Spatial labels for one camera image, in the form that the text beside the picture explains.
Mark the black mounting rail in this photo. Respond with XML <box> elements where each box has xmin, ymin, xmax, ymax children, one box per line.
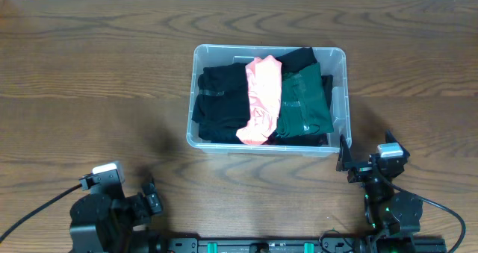
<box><xmin>156</xmin><ymin>228</ymin><xmax>447</xmax><ymax>253</ymax></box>

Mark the pink garment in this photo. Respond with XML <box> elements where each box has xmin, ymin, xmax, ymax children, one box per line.
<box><xmin>236</xmin><ymin>55</ymin><xmax>282</xmax><ymax>145</ymax></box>

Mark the red plaid flannel shirt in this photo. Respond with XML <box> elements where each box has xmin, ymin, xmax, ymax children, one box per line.
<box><xmin>264</xmin><ymin>132</ymin><xmax>329</xmax><ymax>146</ymax></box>

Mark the dark green garment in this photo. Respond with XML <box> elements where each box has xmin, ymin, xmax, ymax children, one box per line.
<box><xmin>276</xmin><ymin>63</ymin><xmax>334</xmax><ymax>138</ymax></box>

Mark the black garment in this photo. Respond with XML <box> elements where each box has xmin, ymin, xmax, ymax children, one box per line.
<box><xmin>277</xmin><ymin>48</ymin><xmax>333</xmax><ymax>111</ymax></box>

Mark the black cloth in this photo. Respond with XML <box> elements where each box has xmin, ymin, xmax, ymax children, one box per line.
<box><xmin>192</xmin><ymin>63</ymin><xmax>250</xmax><ymax>144</ymax></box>

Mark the clear plastic storage container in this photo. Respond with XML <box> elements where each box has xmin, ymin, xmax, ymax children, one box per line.
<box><xmin>186</xmin><ymin>44</ymin><xmax>352</xmax><ymax>157</ymax></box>

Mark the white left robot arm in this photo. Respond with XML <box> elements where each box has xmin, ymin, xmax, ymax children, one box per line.
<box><xmin>69</xmin><ymin>169</ymin><xmax>167</xmax><ymax>253</ymax></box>

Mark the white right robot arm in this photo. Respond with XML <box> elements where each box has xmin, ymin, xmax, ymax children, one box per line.
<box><xmin>336</xmin><ymin>131</ymin><xmax>423</xmax><ymax>252</ymax></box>

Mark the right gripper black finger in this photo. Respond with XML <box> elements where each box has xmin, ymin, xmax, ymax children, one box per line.
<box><xmin>336</xmin><ymin>134</ymin><xmax>353</xmax><ymax>172</ymax></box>
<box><xmin>385</xmin><ymin>130</ymin><xmax>397</xmax><ymax>143</ymax></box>

